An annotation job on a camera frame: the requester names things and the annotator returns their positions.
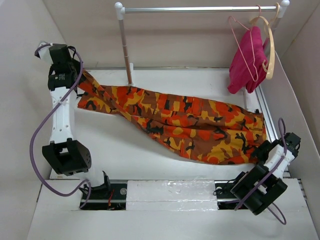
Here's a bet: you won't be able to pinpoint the magenta hanging garment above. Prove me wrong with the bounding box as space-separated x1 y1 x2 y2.
227 26 268 94

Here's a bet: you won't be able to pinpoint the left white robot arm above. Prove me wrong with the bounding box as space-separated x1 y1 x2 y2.
35 43 112 199

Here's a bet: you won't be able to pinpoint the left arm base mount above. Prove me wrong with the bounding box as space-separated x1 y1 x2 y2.
80 181 128 211

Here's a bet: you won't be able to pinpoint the white and silver clothes rack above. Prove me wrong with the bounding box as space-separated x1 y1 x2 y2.
114 0 291 111

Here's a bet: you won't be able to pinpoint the beige plastic hanger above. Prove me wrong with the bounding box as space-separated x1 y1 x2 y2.
250 2 281 80

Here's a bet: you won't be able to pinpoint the orange camouflage trousers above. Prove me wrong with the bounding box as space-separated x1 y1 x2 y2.
78 71 267 165

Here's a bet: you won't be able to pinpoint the pink wire hanger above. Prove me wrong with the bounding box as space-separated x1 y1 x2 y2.
228 16 265 84

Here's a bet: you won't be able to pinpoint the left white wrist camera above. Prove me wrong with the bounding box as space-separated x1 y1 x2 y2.
34 41 53 65

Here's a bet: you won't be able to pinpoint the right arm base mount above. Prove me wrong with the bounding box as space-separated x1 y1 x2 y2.
213 179 239 210

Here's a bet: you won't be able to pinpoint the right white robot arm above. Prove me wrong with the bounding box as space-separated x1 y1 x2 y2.
230 132 301 215

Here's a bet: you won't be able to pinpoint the aluminium side rail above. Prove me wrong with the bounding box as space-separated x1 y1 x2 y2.
255 86 308 202

